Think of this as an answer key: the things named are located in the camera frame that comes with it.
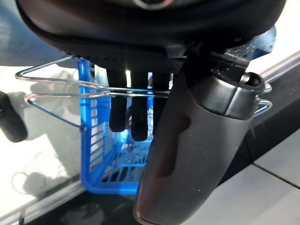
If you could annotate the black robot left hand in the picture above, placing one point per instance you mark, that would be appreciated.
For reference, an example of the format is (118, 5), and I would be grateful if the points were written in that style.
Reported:
(140, 28)

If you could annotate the blue plastic shopping basket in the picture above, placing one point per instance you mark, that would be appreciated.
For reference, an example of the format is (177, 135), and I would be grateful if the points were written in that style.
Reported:
(110, 188)

